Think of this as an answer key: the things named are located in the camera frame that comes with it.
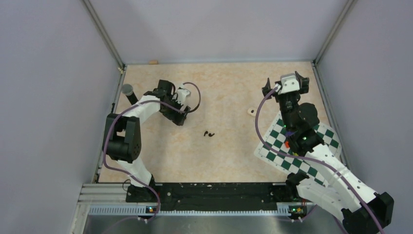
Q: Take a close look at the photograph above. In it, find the black microphone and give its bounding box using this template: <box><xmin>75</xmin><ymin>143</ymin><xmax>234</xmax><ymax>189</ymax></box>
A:
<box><xmin>121</xmin><ymin>84</ymin><xmax>138</xmax><ymax>105</ymax></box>

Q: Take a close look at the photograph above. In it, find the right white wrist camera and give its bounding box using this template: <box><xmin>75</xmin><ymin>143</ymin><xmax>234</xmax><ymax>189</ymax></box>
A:
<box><xmin>275</xmin><ymin>73</ymin><xmax>300</xmax><ymax>95</ymax></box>

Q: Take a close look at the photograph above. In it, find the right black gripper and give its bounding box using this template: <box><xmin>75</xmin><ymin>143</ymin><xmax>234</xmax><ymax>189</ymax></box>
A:
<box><xmin>263</xmin><ymin>71</ymin><xmax>309</xmax><ymax>131</ymax></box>

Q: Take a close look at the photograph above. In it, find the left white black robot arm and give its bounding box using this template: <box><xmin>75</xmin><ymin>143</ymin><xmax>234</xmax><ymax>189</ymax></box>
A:
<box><xmin>102</xmin><ymin>79</ymin><xmax>191</xmax><ymax>202</ymax></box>

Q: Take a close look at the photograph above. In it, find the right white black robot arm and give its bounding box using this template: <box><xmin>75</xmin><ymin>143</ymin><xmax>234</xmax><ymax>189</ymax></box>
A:
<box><xmin>262</xmin><ymin>72</ymin><xmax>394</xmax><ymax>234</ymax></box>

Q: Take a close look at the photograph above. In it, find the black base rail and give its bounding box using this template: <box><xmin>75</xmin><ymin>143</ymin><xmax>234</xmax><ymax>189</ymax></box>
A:
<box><xmin>126</xmin><ymin>182</ymin><xmax>309</xmax><ymax>212</ymax></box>

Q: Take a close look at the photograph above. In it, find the small wooden piece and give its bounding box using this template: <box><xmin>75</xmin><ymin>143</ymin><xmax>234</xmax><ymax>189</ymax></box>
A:
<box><xmin>148</xmin><ymin>60</ymin><xmax>159</xmax><ymax>65</ymax></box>

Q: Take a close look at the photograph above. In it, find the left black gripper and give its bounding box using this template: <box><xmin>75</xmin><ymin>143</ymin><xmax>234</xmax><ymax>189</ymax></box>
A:
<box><xmin>159</xmin><ymin>95</ymin><xmax>190</xmax><ymax>126</ymax></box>

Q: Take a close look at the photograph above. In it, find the green white chessboard mat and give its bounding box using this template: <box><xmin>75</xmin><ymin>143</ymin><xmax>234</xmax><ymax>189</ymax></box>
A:
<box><xmin>253</xmin><ymin>111</ymin><xmax>342</xmax><ymax>188</ymax></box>

